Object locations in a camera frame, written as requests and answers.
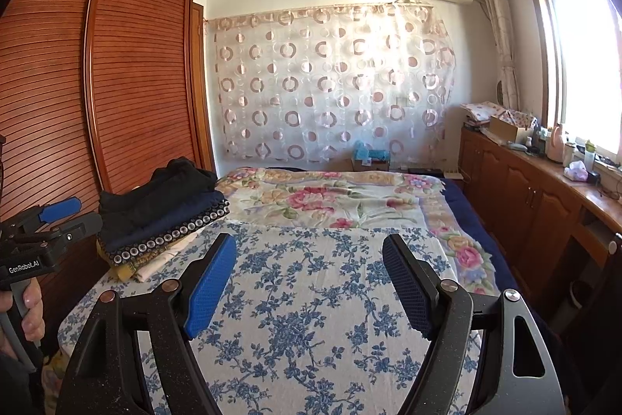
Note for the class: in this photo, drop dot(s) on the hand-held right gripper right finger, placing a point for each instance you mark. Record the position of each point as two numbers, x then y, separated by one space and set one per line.
408 288

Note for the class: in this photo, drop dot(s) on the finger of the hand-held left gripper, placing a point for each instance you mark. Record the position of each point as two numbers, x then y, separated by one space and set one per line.
60 210
80 228

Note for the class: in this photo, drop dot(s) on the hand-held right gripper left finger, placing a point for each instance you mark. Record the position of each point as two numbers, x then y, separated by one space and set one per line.
209 283

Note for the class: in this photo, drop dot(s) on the black printed T-shirt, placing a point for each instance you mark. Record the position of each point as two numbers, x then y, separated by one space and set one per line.
165 186

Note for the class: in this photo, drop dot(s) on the person's left hand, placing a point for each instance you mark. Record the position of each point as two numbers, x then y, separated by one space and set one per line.
33 313

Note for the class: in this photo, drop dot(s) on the blue floral bed sheet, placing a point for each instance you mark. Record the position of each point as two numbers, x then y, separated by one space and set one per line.
301 298

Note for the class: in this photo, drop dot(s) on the navy bed sheet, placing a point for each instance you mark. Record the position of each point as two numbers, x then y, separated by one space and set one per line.
481 220

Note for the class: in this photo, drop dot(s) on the pink floral blanket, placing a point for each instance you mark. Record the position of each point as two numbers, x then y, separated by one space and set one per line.
330 196

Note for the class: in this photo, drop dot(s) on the teal tissue box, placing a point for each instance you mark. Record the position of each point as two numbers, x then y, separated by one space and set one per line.
369 151

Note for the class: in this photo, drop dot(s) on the long wooden cabinet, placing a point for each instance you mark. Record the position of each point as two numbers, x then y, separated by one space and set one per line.
515 191

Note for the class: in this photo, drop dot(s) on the wooden louvered wardrobe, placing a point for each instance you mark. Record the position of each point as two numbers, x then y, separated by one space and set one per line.
136 79

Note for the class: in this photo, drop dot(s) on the white round bin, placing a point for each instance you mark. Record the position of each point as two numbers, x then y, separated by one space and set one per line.
580 294

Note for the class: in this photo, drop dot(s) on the open cardboard box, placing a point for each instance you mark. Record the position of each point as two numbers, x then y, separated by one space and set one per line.
508 129

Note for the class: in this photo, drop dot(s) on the floral fabric pile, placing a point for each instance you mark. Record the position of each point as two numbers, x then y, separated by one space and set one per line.
486 111

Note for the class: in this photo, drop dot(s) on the purple tissue pack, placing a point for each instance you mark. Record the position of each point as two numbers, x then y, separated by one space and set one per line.
576 172

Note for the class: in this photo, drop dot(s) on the pink bottle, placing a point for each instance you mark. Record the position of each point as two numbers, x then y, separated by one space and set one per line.
555 145

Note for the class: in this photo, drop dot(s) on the sheer circle-patterned curtain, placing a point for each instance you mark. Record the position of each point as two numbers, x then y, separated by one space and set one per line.
330 79

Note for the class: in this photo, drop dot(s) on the tied patterned window drape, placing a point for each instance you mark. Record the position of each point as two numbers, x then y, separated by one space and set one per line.
500 31

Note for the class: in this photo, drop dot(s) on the wooden-framed window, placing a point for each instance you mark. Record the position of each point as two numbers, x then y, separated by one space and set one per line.
583 55

